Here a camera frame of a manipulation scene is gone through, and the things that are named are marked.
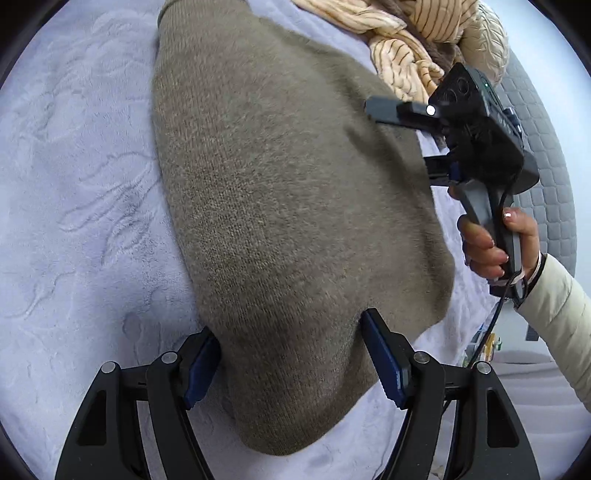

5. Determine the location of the beige striped garment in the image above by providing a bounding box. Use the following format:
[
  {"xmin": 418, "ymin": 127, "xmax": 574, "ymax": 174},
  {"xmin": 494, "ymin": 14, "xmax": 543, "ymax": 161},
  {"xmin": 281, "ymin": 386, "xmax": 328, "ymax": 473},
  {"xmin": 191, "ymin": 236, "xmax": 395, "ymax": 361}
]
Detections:
[{"xmin": 291, "ymin": 0, "xmax": 481, "ymax": 104}]

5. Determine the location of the colourful small clutter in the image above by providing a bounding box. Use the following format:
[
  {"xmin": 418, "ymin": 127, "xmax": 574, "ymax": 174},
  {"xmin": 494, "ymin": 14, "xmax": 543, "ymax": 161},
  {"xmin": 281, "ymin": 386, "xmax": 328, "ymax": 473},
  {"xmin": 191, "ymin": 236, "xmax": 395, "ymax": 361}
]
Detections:
[{"xmin": 464, "ymin": 329, "xmax": 503, "ymax": 366}]

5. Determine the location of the wrist bracelet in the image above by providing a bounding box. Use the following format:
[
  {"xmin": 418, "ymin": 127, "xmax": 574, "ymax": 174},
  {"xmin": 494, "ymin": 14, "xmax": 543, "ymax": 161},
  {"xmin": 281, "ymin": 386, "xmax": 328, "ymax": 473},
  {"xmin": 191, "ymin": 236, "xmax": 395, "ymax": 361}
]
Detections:
[{"xmin": 515, "ymin": 251, "xmax": 548, "ymax": 308}]

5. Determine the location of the person's right forearm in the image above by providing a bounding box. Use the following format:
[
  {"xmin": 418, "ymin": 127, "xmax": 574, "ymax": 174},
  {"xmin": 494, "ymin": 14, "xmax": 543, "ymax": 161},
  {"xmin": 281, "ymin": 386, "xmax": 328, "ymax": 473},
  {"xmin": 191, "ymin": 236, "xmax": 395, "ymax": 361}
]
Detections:
[{"xmin": 515, "ymin": 253, "xmax": 591, "ymax": 407}]

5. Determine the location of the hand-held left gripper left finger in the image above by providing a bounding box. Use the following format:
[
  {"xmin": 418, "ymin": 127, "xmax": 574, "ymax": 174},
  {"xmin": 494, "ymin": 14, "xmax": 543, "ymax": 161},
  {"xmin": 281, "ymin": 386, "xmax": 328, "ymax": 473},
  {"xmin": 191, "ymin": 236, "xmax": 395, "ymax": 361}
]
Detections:
[{"xmin": 54, "ymin": 325, "xmax": 222, "ymax": 480}]

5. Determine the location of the person's right hand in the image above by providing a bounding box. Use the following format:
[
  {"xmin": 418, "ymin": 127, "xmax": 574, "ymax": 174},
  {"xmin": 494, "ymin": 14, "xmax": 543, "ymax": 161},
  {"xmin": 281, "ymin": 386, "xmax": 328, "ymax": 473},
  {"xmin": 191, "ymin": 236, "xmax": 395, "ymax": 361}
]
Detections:
[{"xmin": 448, "ymin": 184, "xmax": 542, "ymax": 281}]

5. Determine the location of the lavender fleece blanket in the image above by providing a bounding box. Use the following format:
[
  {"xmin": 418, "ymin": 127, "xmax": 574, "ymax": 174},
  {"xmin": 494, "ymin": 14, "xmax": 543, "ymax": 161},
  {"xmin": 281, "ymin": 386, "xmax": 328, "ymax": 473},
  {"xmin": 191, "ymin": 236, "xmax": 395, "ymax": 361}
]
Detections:
[{"xmin": 0, "ymin": 0, "xmax": 490, "ymax": 480}]

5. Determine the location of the cream knit pillow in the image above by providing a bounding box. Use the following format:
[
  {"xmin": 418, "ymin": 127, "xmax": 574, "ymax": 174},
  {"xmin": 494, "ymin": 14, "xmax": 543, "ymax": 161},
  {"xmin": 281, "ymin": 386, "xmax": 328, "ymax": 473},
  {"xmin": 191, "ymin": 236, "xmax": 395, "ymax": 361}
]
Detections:
[{"xmin": 457, "ymin": 4, "xmax": 509, "ymax": 84}]

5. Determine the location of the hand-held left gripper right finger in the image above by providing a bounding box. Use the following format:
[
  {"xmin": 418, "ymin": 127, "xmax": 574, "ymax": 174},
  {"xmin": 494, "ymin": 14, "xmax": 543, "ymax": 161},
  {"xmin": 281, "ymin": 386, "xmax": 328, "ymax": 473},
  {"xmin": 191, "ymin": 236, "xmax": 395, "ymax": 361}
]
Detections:
[{"xmin": 360, "ymin": 308, "xmax": 541, "ymax": 480}]

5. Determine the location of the grey quilted mattress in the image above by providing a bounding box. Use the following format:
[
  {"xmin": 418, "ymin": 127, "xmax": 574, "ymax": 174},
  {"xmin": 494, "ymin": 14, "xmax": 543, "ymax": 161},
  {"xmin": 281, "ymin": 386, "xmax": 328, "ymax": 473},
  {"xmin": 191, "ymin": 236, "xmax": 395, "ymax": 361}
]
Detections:
[{"xmin": 496, "ymin": 46, "xmax": 578, "ymax": 273}]

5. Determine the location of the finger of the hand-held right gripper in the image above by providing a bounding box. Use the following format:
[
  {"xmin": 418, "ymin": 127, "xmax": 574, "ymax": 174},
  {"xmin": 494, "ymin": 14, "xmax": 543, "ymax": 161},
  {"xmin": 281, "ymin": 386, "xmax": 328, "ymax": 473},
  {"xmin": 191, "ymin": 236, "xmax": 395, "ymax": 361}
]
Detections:
[
  {"xmin": 365, "ymin": 96, "xmax": 446, "ymax": 139},
  {"xmin": 422, "ymin": 154, "xmax": 462, "ymax": 188}
]

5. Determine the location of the olive brown knit sweater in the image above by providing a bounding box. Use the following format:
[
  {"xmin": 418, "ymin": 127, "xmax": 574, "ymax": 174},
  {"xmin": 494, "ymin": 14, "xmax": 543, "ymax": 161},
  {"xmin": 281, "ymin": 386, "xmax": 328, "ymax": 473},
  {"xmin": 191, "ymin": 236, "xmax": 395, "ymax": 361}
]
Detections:
[{"xmin": 151, "ymin": 0, "xmax": 457, "ymax": 457}]

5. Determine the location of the brown garment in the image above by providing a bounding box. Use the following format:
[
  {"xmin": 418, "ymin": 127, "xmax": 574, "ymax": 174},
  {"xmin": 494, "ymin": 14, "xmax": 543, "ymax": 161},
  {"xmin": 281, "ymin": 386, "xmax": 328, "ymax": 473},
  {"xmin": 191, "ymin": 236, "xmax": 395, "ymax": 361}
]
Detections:
[{"xmin": 369, "ymin": 0, "xmax": 465, "ymax": 72}]

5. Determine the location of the black cable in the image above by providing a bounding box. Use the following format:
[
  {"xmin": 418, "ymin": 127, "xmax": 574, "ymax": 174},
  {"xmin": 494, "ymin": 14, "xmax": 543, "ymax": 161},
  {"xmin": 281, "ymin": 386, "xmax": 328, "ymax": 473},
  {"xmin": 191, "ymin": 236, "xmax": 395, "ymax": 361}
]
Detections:
[{"xmin": 464, "ymin": 277, "xmax": 518, "ymax": 370}]

